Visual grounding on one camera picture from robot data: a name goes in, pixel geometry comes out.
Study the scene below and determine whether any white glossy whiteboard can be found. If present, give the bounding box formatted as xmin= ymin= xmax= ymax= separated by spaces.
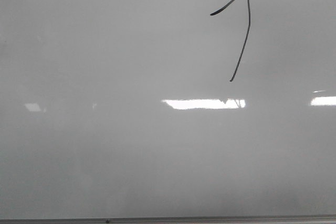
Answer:
xmin=1 ymin=0 xmax=335 ymax=219

